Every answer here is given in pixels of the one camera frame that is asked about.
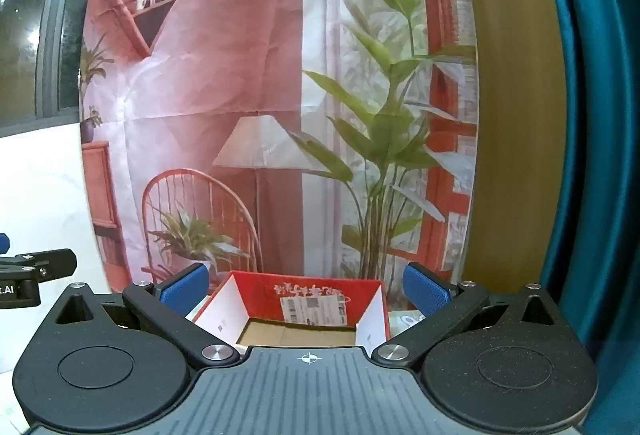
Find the printed room backdrop cloth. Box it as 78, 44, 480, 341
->
79, 0, 482, 311

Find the dark window with frame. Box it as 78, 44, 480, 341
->
0, 0, 98, 126

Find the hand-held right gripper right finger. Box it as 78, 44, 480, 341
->
373, 262, 559, 366

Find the checked rabbit print tablecloth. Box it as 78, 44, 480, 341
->
0, 309, 426, 435

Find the teal curtain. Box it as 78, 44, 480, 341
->
529, 0, 640, 435

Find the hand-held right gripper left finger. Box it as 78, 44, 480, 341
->
51, 262, 241, 368

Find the red strawberry print box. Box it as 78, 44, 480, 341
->
185, 271, 392, 351

